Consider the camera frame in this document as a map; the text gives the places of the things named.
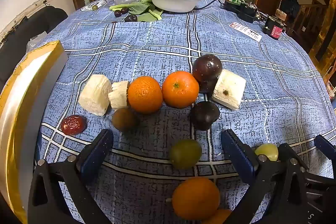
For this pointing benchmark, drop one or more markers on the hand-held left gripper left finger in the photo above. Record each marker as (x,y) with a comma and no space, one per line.
(97,153)

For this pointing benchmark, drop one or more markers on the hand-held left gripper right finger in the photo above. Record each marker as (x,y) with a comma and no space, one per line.
(237,153)

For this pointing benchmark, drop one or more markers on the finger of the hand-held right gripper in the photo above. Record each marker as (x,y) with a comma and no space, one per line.
(325,146)
(287,151)

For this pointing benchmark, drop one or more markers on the green plum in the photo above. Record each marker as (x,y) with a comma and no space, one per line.
(267,151)

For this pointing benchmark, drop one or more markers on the red jujube date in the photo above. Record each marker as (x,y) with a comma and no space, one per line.
(73,124)

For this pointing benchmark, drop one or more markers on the brown kiwi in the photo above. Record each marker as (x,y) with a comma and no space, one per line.
(124,120)

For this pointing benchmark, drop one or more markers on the dark purple plum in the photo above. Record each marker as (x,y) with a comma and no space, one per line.
(207,67)
(204,115)
(207,87)

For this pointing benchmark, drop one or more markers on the orange tangerine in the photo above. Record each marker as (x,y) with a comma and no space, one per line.
(145,95)
(195,199)
(180,90)
(219,217)

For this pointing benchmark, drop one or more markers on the square peeled sugarcane block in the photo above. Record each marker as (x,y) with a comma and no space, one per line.
(229,90)

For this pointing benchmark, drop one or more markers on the white tray with gold rim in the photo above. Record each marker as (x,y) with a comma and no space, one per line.
(15,121)

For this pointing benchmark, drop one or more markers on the white and red card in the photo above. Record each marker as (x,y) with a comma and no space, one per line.
(245,31)

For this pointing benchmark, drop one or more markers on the black box with red label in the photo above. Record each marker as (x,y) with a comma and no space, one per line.
(274,28)

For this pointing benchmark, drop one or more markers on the blue plaid tablecloth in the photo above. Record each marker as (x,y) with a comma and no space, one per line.
(157,43)

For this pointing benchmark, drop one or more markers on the crumpled clear plastic bag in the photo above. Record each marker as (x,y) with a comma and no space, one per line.
(36,41)

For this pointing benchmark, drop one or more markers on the black chair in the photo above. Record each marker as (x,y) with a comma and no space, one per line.
(39,22)

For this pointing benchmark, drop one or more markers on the dark hanging jacket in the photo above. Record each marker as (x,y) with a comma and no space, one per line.
(290,6)

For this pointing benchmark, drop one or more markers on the small green grape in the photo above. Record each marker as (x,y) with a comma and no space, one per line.
(94,7)

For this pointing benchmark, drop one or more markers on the round white coaster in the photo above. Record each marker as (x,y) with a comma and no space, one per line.
(88,6)

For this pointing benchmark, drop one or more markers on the leafy green vegetable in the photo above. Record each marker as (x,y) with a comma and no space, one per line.
(141,7)

